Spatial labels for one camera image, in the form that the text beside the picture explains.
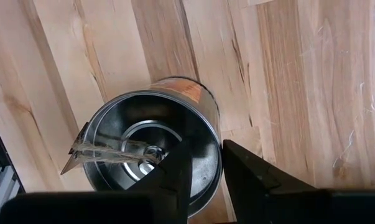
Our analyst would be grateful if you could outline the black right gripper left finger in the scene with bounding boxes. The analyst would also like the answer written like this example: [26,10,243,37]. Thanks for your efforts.
[0,139,193,224]

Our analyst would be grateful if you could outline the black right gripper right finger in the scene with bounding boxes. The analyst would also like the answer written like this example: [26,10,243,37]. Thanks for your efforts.
[223,139,375,224]

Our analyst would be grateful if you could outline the silver aluminium bracket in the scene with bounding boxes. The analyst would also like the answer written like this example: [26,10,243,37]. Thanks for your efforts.
[0,151,22,224]

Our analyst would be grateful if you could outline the silver metal candle tin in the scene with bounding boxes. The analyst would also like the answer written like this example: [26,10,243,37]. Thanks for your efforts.
[60,77,223,218]

